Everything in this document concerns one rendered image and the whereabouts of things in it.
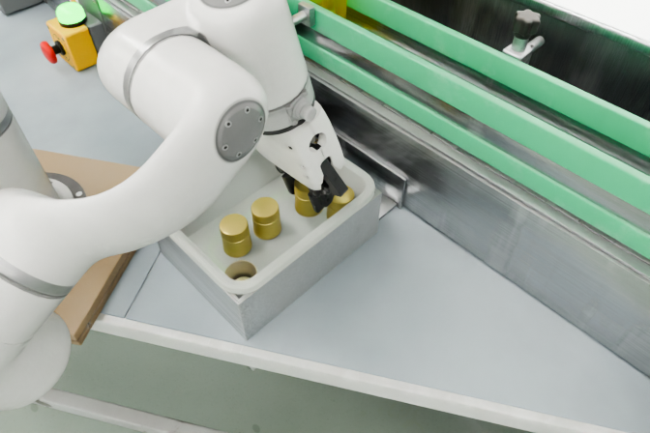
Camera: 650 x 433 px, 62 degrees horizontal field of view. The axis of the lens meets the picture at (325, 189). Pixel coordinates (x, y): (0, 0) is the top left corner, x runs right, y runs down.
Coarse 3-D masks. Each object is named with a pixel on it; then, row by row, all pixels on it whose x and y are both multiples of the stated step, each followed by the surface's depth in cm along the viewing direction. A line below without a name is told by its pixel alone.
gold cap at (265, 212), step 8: (256, 200) 67; (264, 200) 67; (272, 200) 67; (256, 208) 66; (264, 208) 66; (272, 208) 66; (256, 216) 65; (264, 216) 65; (272, 216) 65; (256, 224) 66; (264, 224) 66; (272, 224) 66; (280, 224) 68; (256, 232) 68; (264, 232) 67; (272, 232) 67; (280, 232) 69
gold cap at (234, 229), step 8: (224, 216) 65; (232, 216) 65; (240, 216) 65; (224, 224) 64; (232, 224) 64; (240, 224) 64; (248, 224) 64; (224, 232) 63; (232, 232) 63; (240, 232) 63; (248, 232) 65; (224, 240) 64; (232, 240) 64; (240, 240) 64; (248, 240) 65; (224, 248) 66; (232, 248) 65; (240, 248) 65; (248, 248) 66; (232, 256) 66; (240, 256) 66
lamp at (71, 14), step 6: (60, 6) 90; (66, 6) 90; (72, 6) 90; (78, 6) 91; (60, 12) 90; (66, 12) 90; (72, 12) 90; (78, 12) 90; (60, 18) 90; (66, 18) 90; (72, 18) 90; (78, 18) 91; (84, 18) 92; (60, 24) 91; (66, 24) 91; (72, 24) 91; (78, 24) 91
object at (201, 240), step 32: (256, 160) 71; (224, 192) 70; (256, 192) 73; (288, 192) 73; (192, 224) 68; (288, 224) 70; (320, 224) 70; (192, 256) 58; (224, 256) 66; (256, 256) 66; (288, 256) 58; (224, 288) 55; (256, 288) 56
